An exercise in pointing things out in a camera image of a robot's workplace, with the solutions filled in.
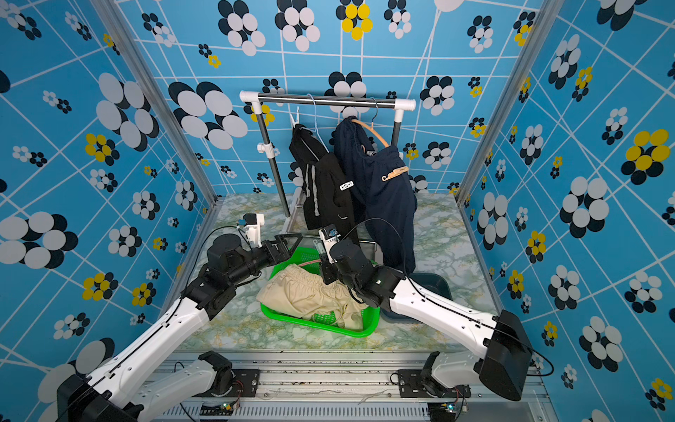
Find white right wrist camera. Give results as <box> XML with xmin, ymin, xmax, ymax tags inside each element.
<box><xmin>314</xmin><ymin>224</ymin><xmax>340</xmax><ymax>264</ymax></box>

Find white metal clothes rack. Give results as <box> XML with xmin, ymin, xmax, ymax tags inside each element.
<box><xmin>239</xmin><ymin>91</ymin><xmax>417</xmax><ymax>233</ymax></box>

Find green plastic basket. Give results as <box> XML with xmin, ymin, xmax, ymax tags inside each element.
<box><xmin>259</xmin><ymin>247</ymin><xmax>381</xmax><ymax>338</ymax></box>

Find beige shorts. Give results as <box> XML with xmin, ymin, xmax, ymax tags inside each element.
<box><xmin>257</xmin><ymin>264</ymin><xmax>367</xmax><ymax>331</ymax></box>

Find navy blue shorts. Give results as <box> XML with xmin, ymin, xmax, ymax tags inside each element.
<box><xmin>333</xmin><ymin>117</ymin><xmax>418</xmax><ymax>274</ymax></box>

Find dark teal plastic bin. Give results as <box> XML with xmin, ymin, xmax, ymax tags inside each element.
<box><xmin>381</xmin><ymin>273</ymin><xmax>453</xmax><ymax>324</ymax></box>

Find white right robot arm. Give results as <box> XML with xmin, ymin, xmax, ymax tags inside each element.
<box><xmin>327</xmin><ymin>239</ymin><xmax>534</xmax><ymax>401</ymax></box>

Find white clothespin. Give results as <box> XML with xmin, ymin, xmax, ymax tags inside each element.
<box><xmin>339</xmin><ymin>181</ymin><xmax>354</xmax><ymax>191</ymax></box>
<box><xmin>289</xmin><ymin>107</ymin><xmax>301</xmax><ymax>128</ymax></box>

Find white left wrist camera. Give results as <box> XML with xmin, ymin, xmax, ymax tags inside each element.
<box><xmin>240</xmin><ymin>213</ymin><xmax>265</xmax><ymax>247</ymax></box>

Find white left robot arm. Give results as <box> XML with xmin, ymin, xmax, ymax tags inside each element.
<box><xmin>54</xmin><ymin>233</ymin><xmax>302</xmax><ymax>421</ymax></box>

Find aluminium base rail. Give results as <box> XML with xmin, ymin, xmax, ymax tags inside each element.
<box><xmin>156</xmin><ymin>350</ymin><xmax>559</xmax><ymax>421</ymax></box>

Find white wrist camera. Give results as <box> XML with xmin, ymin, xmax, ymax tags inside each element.
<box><xmin>314</xmin><ymin>224</ymin><xmax>340</xmax><ymax>264</ymax></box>
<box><xmin>240</xmin><ymin>213</ymin><xmax>265</xmax><ymax>247</ymax></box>

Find wooden clothespin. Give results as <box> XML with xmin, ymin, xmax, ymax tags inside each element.
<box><xmin>381</xmin><ymin>166</ymin><xmax>410</xmax><ymax>182</ymax></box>

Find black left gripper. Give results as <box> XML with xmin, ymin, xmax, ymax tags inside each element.
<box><xmin>229</xmin><ymin>231</ymin><xmax>302</xmax><ymax>288</ymax></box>

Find black shorts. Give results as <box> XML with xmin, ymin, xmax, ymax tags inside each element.
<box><xmin>289</xmin><ymin>124</ymin><xmax>360</xmax><ymax>244</ymax></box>

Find wooden hanger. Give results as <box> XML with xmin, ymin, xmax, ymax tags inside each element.
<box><xmin>353</xmin><ymin>98</ymin><xmax>390</xmax><ymax>147</ymax></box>

